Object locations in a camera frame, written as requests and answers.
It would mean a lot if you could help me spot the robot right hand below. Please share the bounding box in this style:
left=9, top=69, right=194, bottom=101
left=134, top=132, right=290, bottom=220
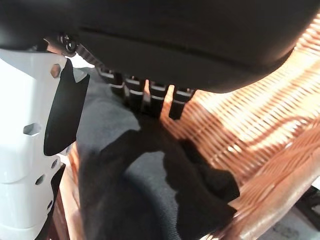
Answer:
left=0, top=0, right=320, bottom=240

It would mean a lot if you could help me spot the black garment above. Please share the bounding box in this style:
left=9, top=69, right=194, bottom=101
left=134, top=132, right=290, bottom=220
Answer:
left=73, top=81, right=241, bottom=240

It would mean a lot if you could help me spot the rectangular wicker laundry basket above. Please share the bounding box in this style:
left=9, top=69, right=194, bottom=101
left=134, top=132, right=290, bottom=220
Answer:
left=52, top=12, right=320, bottom=240

